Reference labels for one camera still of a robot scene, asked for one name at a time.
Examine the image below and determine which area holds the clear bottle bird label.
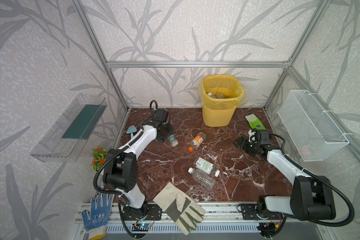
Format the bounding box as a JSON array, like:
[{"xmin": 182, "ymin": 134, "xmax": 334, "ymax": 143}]
[{"xmin": 169, "ymin": 134, "xmax": 179, "ymax": 147}]

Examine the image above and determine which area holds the clear bottle white cap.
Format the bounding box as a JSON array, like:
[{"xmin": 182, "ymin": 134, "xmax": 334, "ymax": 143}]
[{"xmin": 215, "ymin": 93, "xmax": 226, "ymax": 99}]

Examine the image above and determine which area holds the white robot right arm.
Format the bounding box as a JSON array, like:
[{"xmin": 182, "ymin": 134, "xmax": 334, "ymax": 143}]
[{"xmin": 234, "ymin": 130, "xmax": 356, "ymax": 227}]

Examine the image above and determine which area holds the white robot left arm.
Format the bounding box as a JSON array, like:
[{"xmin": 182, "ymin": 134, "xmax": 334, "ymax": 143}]
[{"xmin": 93, "ymin": 120, "xmax": 175, "ymax": 209}]

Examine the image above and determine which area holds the yellow ribbed plastic bin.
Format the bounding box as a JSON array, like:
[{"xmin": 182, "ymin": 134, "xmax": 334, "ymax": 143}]
[{"xmin": 201, "ymin": 74, "xmax": 244, "ymax": 128}]

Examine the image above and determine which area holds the yellow bin liner bag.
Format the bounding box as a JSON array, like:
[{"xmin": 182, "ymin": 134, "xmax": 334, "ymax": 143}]
[{"xmin": 199, "ymin": 75, "xmax": 248, "ymax": 110}]

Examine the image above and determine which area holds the green black rubber glove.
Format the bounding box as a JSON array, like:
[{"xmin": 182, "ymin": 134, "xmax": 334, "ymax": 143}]
[{"xmin": 245, "ymin": 114, "xmax": 266, "ymax": 130}]

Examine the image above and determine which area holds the light blue garden trowel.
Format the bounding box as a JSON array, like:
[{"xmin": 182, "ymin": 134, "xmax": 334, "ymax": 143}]
[{"xmin": 126, "ymin": 125, "xmax": 138, "ymax": 139}]

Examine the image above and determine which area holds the orange label bottle upper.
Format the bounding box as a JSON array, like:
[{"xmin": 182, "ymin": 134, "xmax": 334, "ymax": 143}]
[{"xmin": 188, "ymin": 132, "xmax": 207, "ymax": 152}]

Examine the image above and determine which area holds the clear ribbed bottle front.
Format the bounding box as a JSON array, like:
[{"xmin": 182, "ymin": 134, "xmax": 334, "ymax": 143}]
[{"xmin": 188, "ymin": 168, "xmax": 216, "ymax": 191}]

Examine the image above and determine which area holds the artificial flower plant pot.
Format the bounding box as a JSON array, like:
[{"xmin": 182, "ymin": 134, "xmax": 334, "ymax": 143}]
[{"xmin": 91, "ymin": 146, "xmax": 108, "ymax": 172}]

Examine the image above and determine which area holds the beige leather work glove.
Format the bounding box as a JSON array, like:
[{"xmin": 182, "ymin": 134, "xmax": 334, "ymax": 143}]
[{"xmin": 153, "ymin": 183, "xmax": 206, "ymax": 235}]

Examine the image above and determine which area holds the blue dotted knit glove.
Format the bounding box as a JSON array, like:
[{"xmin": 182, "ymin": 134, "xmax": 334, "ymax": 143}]
[{"xmin": 82, "ymin": 193, "xmax": 114, "ymax": 240}]

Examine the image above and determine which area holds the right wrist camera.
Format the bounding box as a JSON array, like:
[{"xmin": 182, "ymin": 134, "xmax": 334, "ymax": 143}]
[{"xmin": 248, "ymin": 130, "xmax": 257, "ymax": 143}]

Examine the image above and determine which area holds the white wire mesh basket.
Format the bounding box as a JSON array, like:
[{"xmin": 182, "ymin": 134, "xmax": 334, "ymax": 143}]
[{"xmin": 278, "ymin": 90, "xmax": 350, "ymax": 162}]

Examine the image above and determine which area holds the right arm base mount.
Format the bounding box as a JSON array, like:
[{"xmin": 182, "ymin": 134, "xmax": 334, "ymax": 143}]
[{"xmin": 237, "ymin": 203, "xmax": 284, "ymax": 222}]

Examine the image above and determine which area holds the aluminium front rail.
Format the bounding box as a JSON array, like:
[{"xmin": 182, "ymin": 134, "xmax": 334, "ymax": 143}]
[{"xmin": 74, "ymin": 201, "xmax": 322, "ymax": 225}]

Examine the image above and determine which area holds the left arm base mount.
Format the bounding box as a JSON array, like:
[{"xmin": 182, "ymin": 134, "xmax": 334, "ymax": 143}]
[{"xmin": 122, "ymin": 203, "xmax": 163, "ymax": 221}]

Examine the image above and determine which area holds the clear acrylic wall shelf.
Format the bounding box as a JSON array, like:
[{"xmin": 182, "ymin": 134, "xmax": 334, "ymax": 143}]
[{"xmin": 30, "ymin": 94, "xmax": 108, "ymax": 163}]

